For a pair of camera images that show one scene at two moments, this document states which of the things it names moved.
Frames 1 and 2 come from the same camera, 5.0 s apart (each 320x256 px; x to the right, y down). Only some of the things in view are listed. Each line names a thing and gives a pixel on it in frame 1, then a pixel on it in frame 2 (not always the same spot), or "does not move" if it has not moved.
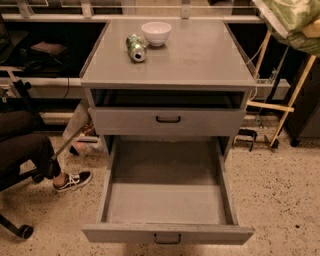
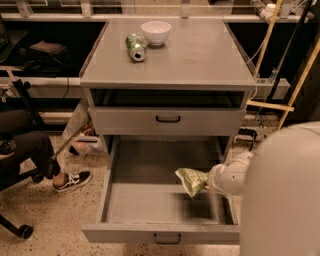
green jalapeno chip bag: x=296 y=14 → x=193 y=180
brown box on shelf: x=47 y=47 does not move
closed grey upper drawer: x=167 y=121 does not move
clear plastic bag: x=81 y=132 does not move
